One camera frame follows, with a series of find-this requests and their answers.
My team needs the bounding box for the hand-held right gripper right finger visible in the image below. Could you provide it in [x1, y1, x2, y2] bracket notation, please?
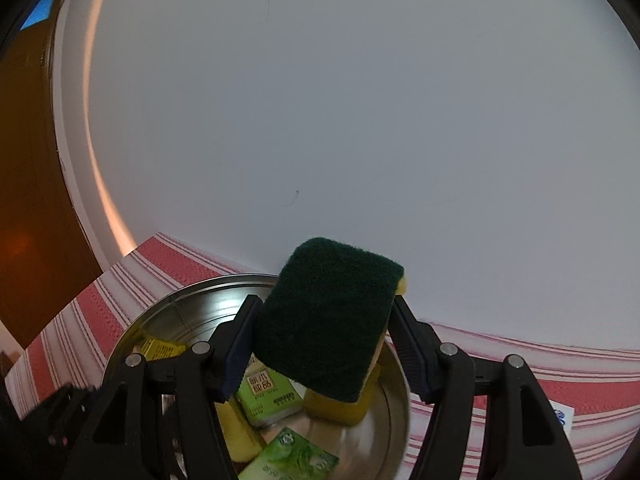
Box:
[389, 295, 583, 480]

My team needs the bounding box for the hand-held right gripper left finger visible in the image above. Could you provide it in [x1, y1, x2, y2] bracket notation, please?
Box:
[62, 294, 264, 480]

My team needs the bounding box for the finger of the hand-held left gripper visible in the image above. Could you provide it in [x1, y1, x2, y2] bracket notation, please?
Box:
[32, 383, 103, 436]

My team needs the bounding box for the round metal bowl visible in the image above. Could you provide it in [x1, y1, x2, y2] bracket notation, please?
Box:
[100, 273, 412, 480]

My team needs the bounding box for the yellow snack packet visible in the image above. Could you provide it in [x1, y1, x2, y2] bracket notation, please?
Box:
[134, 337, 187, 362]

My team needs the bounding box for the yellow green scouring sponge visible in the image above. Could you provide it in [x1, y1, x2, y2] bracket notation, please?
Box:
[254, 237, 410, 404]
[304, 364, 382, 427]
[215, 394, 265, 464]

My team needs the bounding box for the green tissue pack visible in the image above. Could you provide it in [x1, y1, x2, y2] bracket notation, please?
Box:
[237, 427, 341, 480]
[235, 354, 304, 429]

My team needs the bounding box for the small white label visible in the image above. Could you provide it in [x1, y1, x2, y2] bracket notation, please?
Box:
[550, 402, 576, 432]

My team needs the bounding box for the red white striped tablecloth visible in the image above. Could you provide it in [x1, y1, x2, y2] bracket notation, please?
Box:
[5, 232, 640, 480]

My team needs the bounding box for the brown wooden door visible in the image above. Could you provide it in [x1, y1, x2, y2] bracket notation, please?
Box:
[0, 0, 104, 351]

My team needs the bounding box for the blue tape piece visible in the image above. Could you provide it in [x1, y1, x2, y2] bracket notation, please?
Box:
[20, 0, 59, 31]

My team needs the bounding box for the white door frame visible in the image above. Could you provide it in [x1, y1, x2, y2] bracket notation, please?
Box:
[47, 0, 138, 273]

